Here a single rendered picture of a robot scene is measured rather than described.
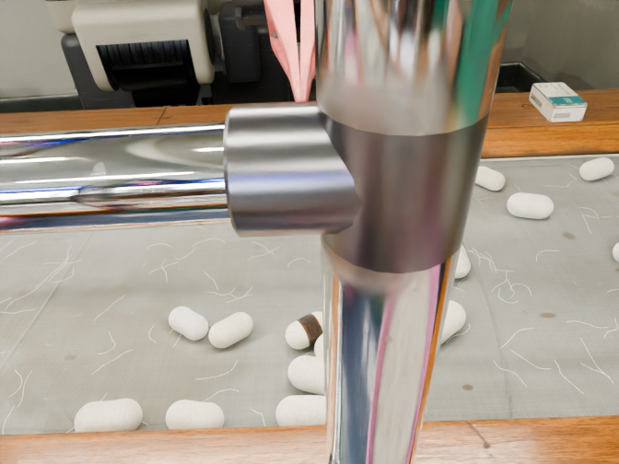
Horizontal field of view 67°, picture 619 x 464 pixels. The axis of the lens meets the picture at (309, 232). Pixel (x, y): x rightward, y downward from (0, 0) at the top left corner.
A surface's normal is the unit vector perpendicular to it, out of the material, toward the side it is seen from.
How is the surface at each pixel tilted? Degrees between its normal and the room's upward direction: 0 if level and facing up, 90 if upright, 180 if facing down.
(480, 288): 0
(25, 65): 89
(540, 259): 0
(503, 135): 45
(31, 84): 88
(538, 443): 0
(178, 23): 98
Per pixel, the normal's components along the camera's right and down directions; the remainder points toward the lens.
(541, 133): -0.02, -0.11
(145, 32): 0.10, 0.72
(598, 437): -0.04, -0.78
